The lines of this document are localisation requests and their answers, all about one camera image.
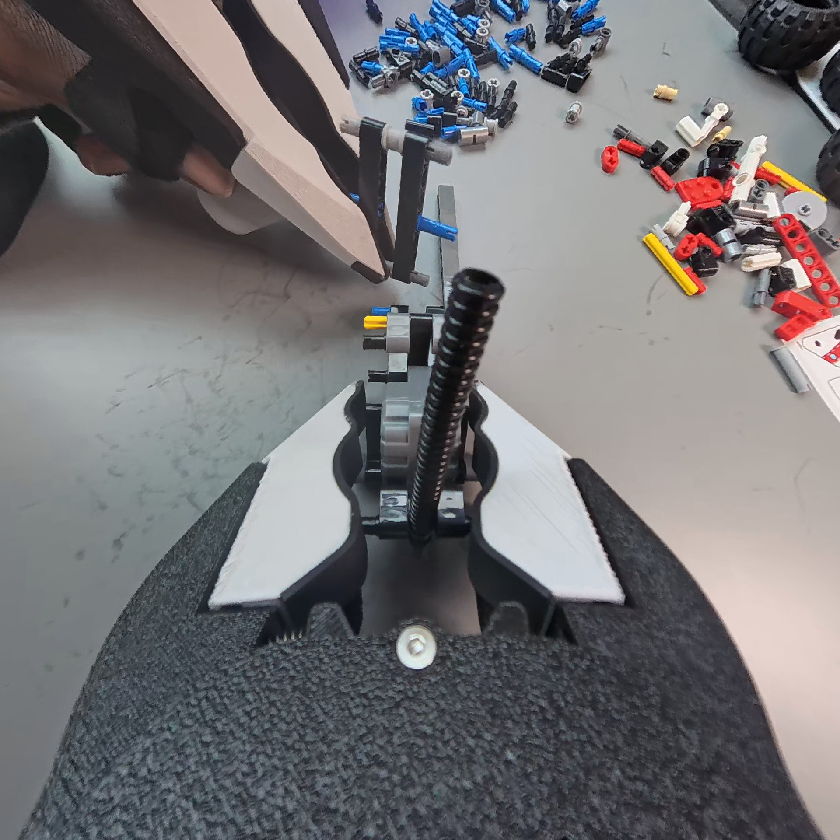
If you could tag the partly built toy chassis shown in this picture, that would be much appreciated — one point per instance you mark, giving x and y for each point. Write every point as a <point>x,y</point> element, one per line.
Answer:
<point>400,420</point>

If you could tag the small grey bush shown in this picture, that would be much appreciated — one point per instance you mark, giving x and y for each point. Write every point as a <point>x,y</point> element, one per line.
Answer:
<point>574,111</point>

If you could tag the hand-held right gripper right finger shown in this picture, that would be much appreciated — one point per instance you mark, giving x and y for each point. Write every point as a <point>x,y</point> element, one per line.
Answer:
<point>544,518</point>

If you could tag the grey desk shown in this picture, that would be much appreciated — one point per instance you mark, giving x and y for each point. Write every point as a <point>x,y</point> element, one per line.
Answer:
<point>164,361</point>

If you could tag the grey technic tube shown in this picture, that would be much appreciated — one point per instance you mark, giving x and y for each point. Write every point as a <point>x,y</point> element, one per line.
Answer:
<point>789,369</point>

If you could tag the black toy tire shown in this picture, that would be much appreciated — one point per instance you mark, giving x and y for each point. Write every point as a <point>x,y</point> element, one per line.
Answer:
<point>781,33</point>
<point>830,164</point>
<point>833,82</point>

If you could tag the tan pin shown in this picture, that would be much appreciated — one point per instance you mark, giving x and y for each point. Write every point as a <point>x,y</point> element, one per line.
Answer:
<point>665,92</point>

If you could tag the pile of red white parts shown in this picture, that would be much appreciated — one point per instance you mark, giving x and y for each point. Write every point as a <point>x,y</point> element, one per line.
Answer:
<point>702,190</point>

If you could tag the sticker sheet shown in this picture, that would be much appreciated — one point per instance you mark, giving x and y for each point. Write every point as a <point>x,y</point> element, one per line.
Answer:
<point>823,367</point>

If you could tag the black beam and axle assembly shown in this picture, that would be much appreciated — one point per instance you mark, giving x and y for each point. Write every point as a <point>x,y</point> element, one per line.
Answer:
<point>410,197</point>

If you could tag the blue technic pin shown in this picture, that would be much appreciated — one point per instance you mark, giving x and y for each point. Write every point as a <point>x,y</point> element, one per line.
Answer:
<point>355,196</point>
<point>436,226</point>

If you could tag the pile of blue black pins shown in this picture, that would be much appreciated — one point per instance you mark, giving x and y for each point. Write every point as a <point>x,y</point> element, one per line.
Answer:
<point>459,72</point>

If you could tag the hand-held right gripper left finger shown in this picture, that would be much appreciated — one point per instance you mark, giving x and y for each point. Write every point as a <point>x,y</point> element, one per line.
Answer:
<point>289,525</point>

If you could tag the yellow technic beam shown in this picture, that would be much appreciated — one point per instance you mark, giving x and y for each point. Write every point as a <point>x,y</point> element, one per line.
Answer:
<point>669,262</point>

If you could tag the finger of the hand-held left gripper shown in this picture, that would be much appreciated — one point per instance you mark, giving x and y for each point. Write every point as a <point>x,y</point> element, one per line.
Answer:
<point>298,39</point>
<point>220,52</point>

